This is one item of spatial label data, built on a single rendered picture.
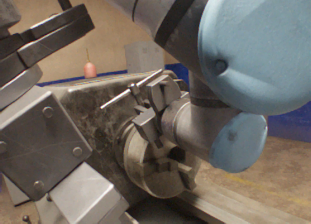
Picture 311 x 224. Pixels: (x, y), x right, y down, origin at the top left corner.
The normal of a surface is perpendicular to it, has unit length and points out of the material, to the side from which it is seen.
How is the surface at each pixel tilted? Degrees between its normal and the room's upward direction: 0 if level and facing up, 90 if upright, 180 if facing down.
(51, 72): 90
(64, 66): 90
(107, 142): 90
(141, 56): 90
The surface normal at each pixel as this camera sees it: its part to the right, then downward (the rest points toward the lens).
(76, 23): 0.89, -0.07
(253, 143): 0.45, 0.23
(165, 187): 0.61, 0.08
